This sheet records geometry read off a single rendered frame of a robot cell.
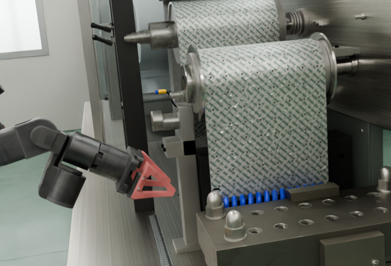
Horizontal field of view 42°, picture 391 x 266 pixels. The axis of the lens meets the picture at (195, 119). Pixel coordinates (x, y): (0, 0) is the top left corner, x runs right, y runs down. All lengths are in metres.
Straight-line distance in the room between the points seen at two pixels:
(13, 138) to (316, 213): 0.52
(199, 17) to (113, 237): 0.53
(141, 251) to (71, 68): 5.46
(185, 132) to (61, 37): 5.52
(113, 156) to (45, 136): 0.12
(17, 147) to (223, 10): 0.56
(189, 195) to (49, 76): 5.54
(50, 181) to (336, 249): 0.48
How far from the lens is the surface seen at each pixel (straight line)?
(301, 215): 0.90
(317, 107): 1.00
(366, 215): 0.91
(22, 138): 0.88
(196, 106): 0.96
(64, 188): 0.90
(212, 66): 0.93
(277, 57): 0.97
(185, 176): 1.04
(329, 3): 1.17
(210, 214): 0.90
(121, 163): 0.90
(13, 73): 6.56
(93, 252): 1.14
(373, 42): 1.02
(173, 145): 1.01
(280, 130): 0.98
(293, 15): 1.28
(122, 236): 1.20
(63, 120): 6.59
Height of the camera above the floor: 1.38
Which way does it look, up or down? 12 degrees down
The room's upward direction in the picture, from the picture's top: 5 degrees counter-clockwise
